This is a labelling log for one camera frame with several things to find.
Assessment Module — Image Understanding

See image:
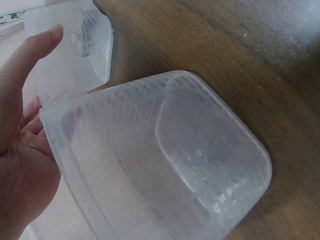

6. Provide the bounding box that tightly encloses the person's left hand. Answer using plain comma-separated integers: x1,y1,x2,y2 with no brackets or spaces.
0,23,83,240

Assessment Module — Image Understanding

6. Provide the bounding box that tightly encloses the small translucent plastic container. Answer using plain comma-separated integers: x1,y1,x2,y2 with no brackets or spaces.
24,0,115,110

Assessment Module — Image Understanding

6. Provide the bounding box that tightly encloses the large translucent plastic container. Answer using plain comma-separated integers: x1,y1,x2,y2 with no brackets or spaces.
39,69,273,240

